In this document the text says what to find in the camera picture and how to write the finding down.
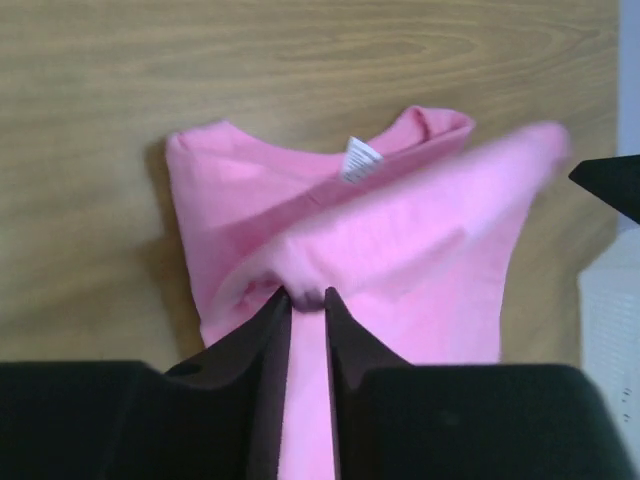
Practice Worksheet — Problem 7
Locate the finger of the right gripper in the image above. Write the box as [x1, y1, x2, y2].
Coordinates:
[569, 154, 640, 223]

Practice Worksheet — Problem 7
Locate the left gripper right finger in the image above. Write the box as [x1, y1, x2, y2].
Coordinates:
[324, 287, 411, 479]

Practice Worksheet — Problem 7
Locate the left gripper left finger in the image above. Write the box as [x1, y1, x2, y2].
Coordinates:
[166, 290, 292, 479]

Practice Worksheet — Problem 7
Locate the pink t shirt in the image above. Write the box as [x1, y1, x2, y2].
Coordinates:
[166, 106, 570, 479]

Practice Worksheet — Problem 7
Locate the white plastic laundry basket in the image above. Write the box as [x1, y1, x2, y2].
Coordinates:
[578, 228, 639, 458]

